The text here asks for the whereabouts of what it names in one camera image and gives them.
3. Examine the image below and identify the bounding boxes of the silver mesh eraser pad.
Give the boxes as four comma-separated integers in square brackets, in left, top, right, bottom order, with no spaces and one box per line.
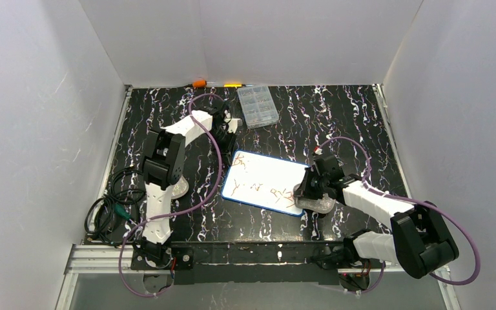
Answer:
[171,176,189,200]
[294,194,336,214]

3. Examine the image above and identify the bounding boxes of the blue framed whiteboard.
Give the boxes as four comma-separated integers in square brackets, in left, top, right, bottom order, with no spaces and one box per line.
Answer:
[221,150,308,217]

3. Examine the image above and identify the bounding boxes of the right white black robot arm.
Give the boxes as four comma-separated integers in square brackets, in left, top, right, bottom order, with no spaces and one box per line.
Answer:
[293,156,459,278]

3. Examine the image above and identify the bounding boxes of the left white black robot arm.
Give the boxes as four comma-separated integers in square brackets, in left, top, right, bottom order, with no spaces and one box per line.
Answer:
[141,108,242,245]

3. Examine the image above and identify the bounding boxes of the clear plastic screw box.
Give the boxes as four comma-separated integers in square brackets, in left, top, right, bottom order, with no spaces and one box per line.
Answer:
[237,86,279,129]

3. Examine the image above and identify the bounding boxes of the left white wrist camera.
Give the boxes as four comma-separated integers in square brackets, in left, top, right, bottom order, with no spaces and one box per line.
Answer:
[227,118,243,133]

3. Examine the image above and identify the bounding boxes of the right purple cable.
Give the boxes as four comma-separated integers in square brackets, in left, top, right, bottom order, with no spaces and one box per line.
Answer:
[314,136,482,295]

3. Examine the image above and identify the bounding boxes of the purple cable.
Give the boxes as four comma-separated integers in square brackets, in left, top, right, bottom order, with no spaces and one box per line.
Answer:
[117,93,227,299]
[314,136,482,295]

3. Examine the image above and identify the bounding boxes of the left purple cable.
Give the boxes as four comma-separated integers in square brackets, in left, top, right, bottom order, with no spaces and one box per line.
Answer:
[117,93,227,299]

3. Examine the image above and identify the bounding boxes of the yellow handled tool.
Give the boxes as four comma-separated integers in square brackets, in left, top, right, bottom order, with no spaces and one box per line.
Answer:
[223,83,245,88]

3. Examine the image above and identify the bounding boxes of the orange handled tool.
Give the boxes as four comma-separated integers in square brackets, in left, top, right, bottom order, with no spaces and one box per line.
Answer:
[191,79,207,88]

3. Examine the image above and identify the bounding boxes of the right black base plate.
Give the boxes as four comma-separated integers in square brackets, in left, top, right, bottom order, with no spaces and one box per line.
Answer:
[311,245,382,269]

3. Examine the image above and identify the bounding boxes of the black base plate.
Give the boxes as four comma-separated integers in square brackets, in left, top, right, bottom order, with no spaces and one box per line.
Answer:
[311,245,382,269]
[130,247,194,271]

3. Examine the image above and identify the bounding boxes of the black cable bundle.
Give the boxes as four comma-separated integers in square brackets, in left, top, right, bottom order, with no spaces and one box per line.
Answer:
[84,165,149,245]

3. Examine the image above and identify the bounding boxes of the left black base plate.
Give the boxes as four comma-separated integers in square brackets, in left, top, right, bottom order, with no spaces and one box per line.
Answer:
[130,247,194,271]

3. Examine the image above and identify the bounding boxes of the aluminium rail frame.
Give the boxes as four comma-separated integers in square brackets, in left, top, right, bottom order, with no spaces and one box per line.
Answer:
[56,242,460,309]

